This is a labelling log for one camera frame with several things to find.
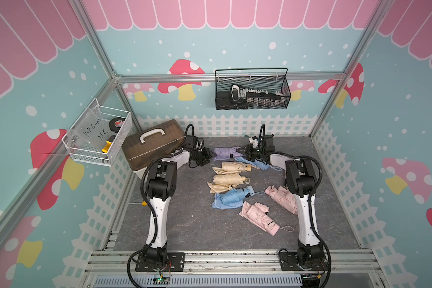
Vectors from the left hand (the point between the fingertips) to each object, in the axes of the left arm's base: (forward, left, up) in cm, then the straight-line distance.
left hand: (213, 158), depth 105 cm
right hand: (+4, -14, +3) cm, 15 cm away
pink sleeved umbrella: (-33, -22, +1) cm, 40 cm away
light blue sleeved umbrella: (-25, -11, 0) cm, 27 cm away
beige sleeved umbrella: (-7, -10, +1) cm, 12 cm away
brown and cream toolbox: (-7, +33, +18) cm, 38 cm away
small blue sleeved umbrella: (-8, -25, +7) cm, 27 cm away
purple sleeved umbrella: (+3, -5, +2) cm, 6 cm away
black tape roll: (-4, +43, +30) cm, 52 cm away
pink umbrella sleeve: (-25, -36, +2) cm, 44 cm away
